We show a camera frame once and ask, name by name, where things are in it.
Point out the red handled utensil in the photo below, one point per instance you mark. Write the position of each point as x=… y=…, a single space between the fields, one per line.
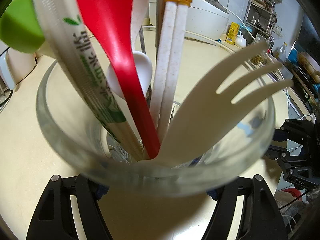
x=110 y=22

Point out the disposable chopsticks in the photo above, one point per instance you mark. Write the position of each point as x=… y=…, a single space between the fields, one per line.
x=64 y=30

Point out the speckled white banded chopsticks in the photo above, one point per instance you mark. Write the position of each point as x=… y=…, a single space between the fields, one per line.
x=168 y=63

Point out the beige electric cooker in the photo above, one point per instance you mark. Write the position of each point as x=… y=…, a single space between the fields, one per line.
x=15 y=65

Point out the yellow box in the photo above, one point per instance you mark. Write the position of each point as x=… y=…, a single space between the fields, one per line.
x=232 y=33

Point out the wooden handled fork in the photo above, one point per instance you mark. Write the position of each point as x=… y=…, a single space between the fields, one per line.
x=159 y=19

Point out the small white teapot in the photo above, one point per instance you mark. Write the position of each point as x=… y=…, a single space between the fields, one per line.
x=240 y=41

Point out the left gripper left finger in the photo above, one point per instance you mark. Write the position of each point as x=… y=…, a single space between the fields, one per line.
x=68 y=209

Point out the white rice cooker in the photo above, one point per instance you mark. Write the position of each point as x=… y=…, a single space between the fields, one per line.
x=206 y=20

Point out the blue plastic spork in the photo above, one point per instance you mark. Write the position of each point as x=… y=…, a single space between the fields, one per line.
x=249 y=128

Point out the white plastic spork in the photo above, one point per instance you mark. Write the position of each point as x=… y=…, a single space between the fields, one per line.
x=206 y=116

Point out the speckled beige large spoon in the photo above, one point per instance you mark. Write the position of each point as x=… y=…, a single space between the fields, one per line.
x=139 y=10

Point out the clear glass tumbler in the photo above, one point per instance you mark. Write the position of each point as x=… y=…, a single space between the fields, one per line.
x=74 y=133

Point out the small white plastic spoon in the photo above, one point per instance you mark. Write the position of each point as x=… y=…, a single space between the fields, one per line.
x=143 y=66

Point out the metal wire rack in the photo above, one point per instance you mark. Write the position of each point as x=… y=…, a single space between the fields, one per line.
x=261 y=15

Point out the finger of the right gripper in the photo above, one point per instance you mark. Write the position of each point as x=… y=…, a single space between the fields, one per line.
x=294 y=130
x=278 y=154

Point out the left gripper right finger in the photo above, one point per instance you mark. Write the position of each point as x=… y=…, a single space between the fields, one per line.
x=260 y=216

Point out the glass spice jar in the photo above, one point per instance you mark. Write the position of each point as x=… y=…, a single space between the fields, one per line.
x=261 y=58

